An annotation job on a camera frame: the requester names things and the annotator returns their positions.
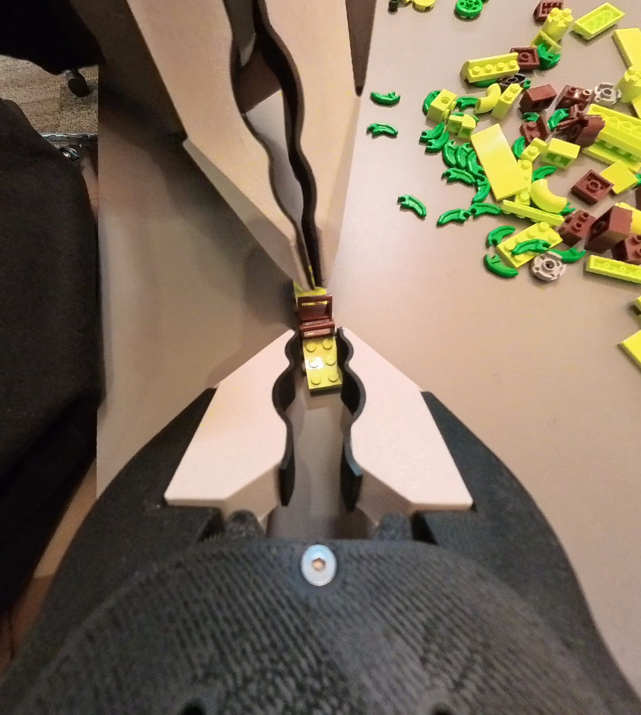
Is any black office chair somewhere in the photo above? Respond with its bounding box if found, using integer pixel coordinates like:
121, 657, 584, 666
0, 0, 104, 165

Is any person's black clothing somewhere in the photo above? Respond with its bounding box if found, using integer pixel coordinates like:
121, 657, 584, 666
0, 56, 103, 671

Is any pile of toy bricks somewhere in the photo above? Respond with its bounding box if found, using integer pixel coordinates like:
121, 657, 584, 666
368, 0, 641, 409

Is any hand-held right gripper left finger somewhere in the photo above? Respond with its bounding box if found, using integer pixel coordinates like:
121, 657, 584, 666
164, 328, 305, 531

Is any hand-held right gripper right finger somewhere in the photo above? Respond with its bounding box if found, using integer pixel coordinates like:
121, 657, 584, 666
336, 327, 475, 534

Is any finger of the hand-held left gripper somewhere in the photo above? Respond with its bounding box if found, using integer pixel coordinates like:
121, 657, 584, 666
127, 0, 321, 288
256, 0, 378, 288

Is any yellow and brown lego assembly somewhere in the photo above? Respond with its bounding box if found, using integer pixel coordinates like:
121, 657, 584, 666
291, 281, 350, 395

